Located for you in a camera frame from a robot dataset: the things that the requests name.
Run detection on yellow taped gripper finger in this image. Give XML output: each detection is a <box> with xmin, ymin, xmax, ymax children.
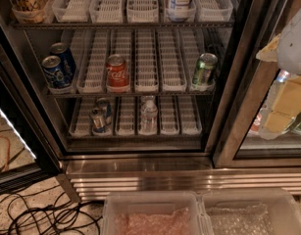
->
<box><xmin>256</xmin><ymin>34</ymin><xmax>301</xmax><ymax>135</ymax></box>

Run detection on clear plastic bin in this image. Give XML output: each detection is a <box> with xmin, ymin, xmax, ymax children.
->
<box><xmin>202</xmin><ymin>189</ymin><xmax>301</xmax><ymax>235</ymax></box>
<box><xmin>101</xmin><ymin>191</ymin><xmax>214</xmax><ymax>235</ymax></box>

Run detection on right clear plastic bin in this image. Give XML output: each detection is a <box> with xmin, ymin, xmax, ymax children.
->
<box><xmin>202</xmin><ymin>189</ymin><xmax>301</xmax><ymax>235</ymax></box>

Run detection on silver blue can front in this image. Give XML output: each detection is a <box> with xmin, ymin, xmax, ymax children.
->
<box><xmin>89</xmin><ymin>108</ymin><xmax>106</xmax><ymax>133</ymax></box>

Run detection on black floor cables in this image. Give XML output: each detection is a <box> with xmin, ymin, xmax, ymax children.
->
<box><xmin>0</xmin><ymin>179</ymin><xmax>103</xmax><ymax>235</ymax></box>

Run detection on silver blue can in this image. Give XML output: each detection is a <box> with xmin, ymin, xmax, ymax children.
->
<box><xmin>96</xmin><ymin>98</ymin><xmax>112</xmax><ymax>125</ymax></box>
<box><xmin>89</xmin><ymin>108</ymin><xmax>106</xmax><ymax>133</ymax></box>

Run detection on right glass fridge door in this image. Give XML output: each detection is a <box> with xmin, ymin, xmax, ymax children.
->
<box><xmin>206</xmin><ymin>0</ymin><xmax>301</xmax><ymax>168</ymax></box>

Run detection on middle wire shelf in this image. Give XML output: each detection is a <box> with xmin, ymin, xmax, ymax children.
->
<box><xmin>46</xmin><ymin>90</ymin><xmax>215</xmax><ymax>98</ymax></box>

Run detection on orange floor cable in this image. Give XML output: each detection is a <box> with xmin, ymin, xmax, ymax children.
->
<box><xmin>0</xmin><ymin>134</ymin><xmax>12</xmax><ymax>176</ymax></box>

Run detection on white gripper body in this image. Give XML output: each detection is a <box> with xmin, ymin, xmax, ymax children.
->
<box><xmin>276</xmin><ymin>8</ymin><xmax>301</xmax><ymax>74</ymax></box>

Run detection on open fridge door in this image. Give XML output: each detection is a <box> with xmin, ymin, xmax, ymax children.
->
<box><xmin>0</xmin><ymin>43</ymin><xmax>60</xmax><ymax>195</ymax></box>

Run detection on red cola can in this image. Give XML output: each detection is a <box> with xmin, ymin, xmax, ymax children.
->
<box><xmin>106</xmin><ymin>54</ymin><xmax>129</xmax><ymax>88</ymax></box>

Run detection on bottom wire shelf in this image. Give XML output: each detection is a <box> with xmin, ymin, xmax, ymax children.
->
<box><xmin>68</xmin><ymin>133</ymin><xmax>201</xmax><ymax>140</ymax></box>

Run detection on red can behind glass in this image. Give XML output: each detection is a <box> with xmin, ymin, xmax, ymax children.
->
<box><xmin>249</xmin><ymin>113</ymin><xmax>262</xmax><ymax>134</ymax></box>

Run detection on white blue can top shelf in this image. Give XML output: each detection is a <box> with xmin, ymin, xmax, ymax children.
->
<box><xmin>167</xmin><ymin>0</ymin><xmax>192</xmax><ymax>22</ymax></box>

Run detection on silver blue can rear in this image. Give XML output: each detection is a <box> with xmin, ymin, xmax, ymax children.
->
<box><xmin>96</xmin><ymin>98</ymin><xmax>112</xmax><ymax>125</ymax></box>

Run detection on clear water bottle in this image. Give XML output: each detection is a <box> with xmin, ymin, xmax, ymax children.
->
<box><xmin>140</xmin><ymin>100</ymin><xmax>158</xmax><ymax>135</ymax></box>

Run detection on left clear plastic bin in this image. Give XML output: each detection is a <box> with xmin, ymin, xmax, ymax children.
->
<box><xmin>101</xmin><ymin>191</ymin><xmax>214</xmax><ymax>235</ymax></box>

